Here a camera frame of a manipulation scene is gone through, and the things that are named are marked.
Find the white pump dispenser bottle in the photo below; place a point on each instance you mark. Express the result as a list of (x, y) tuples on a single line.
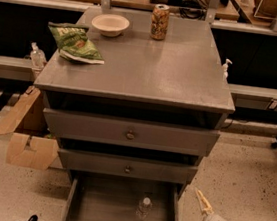
[(225, 66)]

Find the white paper bowl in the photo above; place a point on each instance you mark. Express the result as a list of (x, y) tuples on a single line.
[(110, 25)]

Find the grey middle drawer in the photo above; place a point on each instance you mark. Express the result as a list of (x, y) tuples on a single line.
[(126, 166)]

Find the green chip bag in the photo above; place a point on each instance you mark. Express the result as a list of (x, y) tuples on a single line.
[(73, 43)]

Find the grey open bottom drawer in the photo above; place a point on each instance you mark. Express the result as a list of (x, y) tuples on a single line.
[(97, 197)]

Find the grey top drawer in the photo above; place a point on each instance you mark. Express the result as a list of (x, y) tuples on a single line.
[(125, 132)]

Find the clear plastic water bottle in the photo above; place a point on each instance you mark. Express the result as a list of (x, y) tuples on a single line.
[(143, 209)]

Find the grey drawer cabinet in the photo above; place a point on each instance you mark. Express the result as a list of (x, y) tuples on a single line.
[(178, 81)]

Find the brown cardboard box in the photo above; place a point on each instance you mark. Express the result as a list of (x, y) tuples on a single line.
[(31, 144)]

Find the clear bottle on shelf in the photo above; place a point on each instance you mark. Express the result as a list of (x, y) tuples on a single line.
[(37, 56)]

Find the patterned drink can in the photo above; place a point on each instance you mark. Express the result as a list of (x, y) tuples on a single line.
[(159, 23)]

